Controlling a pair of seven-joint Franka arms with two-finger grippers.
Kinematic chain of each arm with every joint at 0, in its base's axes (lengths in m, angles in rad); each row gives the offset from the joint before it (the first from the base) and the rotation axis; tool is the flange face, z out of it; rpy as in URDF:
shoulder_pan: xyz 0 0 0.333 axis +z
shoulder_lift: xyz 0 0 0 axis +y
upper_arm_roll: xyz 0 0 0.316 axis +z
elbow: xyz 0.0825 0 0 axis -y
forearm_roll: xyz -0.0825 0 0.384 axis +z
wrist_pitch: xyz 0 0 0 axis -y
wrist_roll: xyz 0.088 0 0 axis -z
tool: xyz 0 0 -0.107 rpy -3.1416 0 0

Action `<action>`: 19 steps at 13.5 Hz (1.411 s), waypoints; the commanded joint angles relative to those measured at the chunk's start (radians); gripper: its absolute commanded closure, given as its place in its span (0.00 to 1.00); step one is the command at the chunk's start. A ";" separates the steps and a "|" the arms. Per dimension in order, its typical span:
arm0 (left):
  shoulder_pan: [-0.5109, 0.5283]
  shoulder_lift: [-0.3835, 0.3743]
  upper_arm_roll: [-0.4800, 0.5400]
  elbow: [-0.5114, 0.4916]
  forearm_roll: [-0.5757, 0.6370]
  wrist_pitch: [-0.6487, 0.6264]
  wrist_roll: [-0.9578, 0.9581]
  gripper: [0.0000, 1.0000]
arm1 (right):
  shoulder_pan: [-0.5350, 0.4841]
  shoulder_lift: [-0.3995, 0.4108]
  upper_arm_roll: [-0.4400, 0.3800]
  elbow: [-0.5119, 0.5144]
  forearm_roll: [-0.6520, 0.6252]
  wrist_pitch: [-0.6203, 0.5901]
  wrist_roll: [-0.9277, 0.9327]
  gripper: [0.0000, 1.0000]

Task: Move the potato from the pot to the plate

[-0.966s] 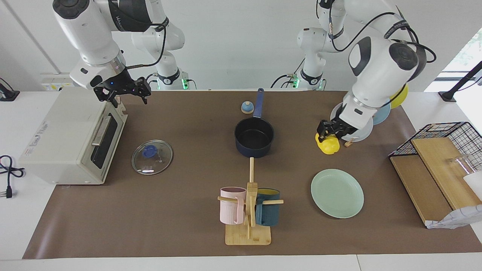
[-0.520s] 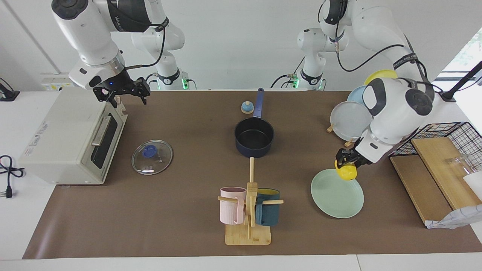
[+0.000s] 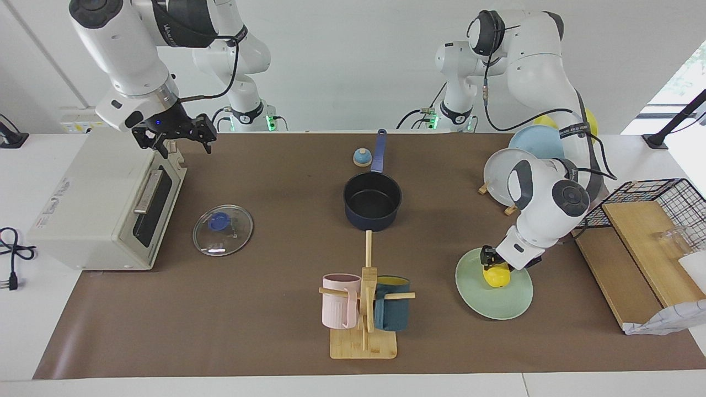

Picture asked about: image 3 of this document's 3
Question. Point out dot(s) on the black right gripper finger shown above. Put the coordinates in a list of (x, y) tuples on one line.
[(208, 143), (157, 150)]

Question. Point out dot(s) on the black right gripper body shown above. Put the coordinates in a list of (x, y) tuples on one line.
[(174, 124)]

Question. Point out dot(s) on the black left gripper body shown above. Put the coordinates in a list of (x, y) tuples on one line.
[(488, 255)]

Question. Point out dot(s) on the glass lid purple knob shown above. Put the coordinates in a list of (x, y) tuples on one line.
[(220, 230)]

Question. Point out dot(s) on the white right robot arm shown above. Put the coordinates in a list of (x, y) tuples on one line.
[(121, 49)]

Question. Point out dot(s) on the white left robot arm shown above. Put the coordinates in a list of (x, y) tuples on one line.
[(543, 215)]

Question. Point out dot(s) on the light green plate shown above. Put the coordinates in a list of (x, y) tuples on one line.
[(496, 303)]

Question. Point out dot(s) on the wooden plate rack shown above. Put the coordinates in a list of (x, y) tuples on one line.
[(510, 210)]

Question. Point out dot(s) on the grey plate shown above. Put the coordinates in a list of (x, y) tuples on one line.
[(499, 176)]

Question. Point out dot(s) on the light blue plate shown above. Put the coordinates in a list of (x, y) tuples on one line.
[(538, 144)]

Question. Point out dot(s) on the yellow plate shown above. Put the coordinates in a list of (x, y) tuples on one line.
[(591, 118)]

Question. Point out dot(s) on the white power strip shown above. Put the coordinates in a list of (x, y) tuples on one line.
[(83, 120)]

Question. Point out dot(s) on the beige toaster oven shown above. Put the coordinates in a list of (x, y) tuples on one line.
[(94, 204)]

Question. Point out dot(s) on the dark teal mug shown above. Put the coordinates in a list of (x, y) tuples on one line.
[(392, 314)]

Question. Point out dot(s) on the wooden mug tree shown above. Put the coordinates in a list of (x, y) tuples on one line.
[(364, 344)]

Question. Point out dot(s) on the black table clamp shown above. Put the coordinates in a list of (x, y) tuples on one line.
[(11, 137)]

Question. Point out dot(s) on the pink mug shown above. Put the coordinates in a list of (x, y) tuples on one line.
[(337, 306)]

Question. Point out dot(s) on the clear glass cup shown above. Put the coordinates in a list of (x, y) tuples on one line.
[(675, 242)]

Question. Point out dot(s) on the white checked cloth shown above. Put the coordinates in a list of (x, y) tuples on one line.
[(670, 320)]

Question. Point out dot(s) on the brown table mat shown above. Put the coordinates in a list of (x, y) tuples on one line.
[(276, 309)]

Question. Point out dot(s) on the black camera stand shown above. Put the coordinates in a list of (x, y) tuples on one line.
[(675, 118)]

